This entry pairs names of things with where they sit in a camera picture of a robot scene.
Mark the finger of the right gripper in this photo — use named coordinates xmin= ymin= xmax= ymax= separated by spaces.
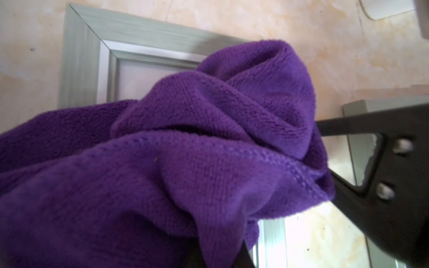
xmin=317 ymin=104 xmax=429 ymax=268

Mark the purple cloth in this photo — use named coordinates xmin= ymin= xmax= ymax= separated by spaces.
xmin=1 ymin=40 xmax=335 ymax=268

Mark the white tissue box wooden lid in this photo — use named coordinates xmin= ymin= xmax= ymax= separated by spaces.
xmin=359 ymin=0 xmax=415 ymax=20

